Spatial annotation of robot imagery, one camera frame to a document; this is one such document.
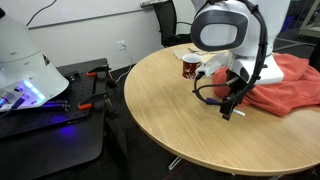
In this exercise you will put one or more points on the orange red cloth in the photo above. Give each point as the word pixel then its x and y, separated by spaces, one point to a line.
pixel 290 86

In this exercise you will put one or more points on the purple capped white marker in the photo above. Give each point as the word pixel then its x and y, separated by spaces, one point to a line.
pixel 213 101

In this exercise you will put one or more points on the grey whiteboard tray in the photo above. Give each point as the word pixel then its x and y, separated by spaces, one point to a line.
pixel 150 3

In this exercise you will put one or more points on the grey metal frame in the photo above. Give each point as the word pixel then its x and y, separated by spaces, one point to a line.
pixel 310 20

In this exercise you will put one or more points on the brown paper napkin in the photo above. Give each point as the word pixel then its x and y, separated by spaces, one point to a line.
pixel 200 50
pixel 181 52

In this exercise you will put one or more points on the black perforated breadboard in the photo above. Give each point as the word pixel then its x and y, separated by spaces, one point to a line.
pixel 50 113

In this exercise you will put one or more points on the black office chair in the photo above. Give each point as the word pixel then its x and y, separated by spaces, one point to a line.
pixel 168 23

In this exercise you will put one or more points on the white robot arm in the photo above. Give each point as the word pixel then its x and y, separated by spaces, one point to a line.
pixel 248 40

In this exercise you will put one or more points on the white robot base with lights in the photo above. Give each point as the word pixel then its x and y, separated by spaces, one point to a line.
pixel 23 60

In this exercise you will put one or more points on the blue bin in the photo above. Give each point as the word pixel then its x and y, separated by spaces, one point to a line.
pixel 289 23

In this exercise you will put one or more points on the white wall outlet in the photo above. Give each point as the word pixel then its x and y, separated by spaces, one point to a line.
pixel 121 45

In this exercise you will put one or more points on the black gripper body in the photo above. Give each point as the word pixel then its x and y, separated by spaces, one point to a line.
pixel 238 85

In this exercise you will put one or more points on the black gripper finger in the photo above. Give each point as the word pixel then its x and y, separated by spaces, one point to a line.
pixel 244 99
pixel 229 108

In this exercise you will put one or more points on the red mug white inside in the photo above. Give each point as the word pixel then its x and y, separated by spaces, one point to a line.
pixel 190 68

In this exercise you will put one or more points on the metal table leg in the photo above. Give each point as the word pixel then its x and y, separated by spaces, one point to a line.
pixel 174 163

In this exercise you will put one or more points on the black cart table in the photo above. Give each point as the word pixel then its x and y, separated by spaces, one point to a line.
pixel 50 150

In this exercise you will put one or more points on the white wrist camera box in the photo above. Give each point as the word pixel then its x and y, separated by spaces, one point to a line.
pixel 213 66

